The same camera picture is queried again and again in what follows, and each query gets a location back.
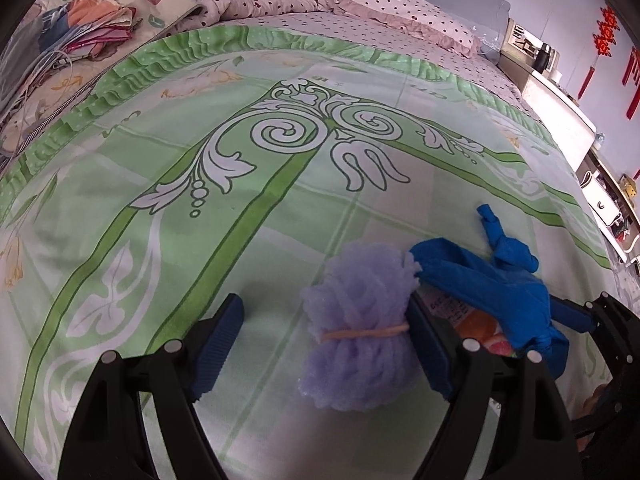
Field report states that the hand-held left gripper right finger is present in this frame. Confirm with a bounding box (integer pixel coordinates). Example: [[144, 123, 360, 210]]
[[405, 300, 586, 480]]

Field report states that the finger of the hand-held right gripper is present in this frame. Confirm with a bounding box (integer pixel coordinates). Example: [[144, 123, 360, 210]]
[[550, 292, 640, 363]]

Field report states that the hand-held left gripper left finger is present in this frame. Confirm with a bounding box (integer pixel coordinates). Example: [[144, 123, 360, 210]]
[[57, 292, 246, 480]]

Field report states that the small purple foam net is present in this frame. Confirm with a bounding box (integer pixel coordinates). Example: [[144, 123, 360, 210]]
[[298, 240, 426, 413]]

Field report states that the blue rubber glove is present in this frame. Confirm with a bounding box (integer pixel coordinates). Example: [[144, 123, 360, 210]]
[[410, 203, 571, 381]]

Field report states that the orange snack packet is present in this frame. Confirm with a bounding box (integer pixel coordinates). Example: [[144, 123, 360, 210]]
[[422, 285, 518, 358]]

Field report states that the white dresser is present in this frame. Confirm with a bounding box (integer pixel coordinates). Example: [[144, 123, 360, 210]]
[[575, 150, 640, 266]]

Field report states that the green printed bed sheet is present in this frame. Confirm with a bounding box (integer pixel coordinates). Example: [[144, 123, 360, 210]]
[[0, 25, 621, 480]]

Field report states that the white nightstand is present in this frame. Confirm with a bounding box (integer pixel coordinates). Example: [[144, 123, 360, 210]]
[[497, 17, 598, 166]]

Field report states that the red hanging decoration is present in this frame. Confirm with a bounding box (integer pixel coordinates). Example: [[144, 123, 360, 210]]
[[577, 5, 618, 101], [622, 45, 640, 121]]

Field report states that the black cup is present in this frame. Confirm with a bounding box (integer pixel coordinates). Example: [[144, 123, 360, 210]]
[[532, 42, 558, 73]]

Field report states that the pink polka dot bed sheet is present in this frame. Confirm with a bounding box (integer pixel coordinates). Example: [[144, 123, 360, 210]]
[[220, 10, 543, 126]]

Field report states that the floral quilt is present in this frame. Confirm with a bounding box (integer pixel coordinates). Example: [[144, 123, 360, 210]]
[[0, 0, 206, 161]]

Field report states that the pink polka dot pillow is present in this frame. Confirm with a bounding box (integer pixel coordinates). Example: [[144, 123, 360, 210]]
[[335, 0, 478, 57]]

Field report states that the clear plastic bag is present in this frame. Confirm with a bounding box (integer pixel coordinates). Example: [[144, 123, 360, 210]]
[[0, 10, 56, 121]]

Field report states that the pink polka dot quilt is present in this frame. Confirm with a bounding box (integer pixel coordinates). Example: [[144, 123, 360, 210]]
[[197, 0, 361, 28]]

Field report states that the stack of folded clothes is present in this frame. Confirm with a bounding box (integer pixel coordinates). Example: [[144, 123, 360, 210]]
[[42, 0, 136, 61]]

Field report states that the white cable bundle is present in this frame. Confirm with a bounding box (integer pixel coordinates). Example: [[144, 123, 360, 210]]
[[10, 35, 86, 111]]

